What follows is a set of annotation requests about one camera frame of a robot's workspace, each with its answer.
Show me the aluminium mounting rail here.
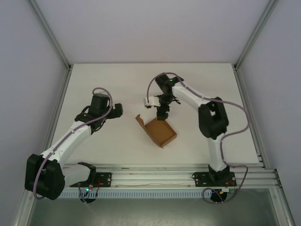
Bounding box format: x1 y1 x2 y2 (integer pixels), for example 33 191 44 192
63 163 282 189

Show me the aluminium frame post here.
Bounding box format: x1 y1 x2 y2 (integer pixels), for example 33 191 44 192
232 0 280 71
28 0 72 71

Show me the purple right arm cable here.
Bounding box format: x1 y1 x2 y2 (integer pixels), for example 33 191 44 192
146 72 250 205

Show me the grey metal sheet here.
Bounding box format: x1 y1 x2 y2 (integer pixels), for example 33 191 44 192
25 195 284 226

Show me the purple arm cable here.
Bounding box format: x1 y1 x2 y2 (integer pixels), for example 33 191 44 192
32 87 115 200
146 72 250 205

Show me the white slotted cable duct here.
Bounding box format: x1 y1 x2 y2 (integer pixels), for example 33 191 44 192
60 189 212 199

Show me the brown cardboard box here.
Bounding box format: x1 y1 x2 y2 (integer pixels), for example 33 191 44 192
135 114 177 149

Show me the aluminium frame side beam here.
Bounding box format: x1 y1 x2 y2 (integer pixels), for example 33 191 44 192
12 67 72 226
232 65 297 226

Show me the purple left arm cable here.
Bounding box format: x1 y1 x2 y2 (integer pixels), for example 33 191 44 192
32 87 115 200

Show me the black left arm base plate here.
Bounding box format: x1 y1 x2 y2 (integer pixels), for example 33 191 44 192
93 172 112 188

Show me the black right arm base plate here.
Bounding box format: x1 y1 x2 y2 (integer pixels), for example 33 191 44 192
192 171 236 188

